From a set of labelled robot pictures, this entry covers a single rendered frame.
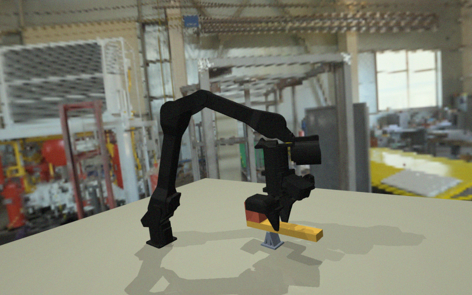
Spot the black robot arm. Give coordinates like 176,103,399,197
141,90,321,249

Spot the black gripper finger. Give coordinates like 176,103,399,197
279,197,297,222
265,205,284,231

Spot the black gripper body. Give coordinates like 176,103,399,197
245,166,292,214

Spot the yellow bar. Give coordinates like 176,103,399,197
245,207,323,242

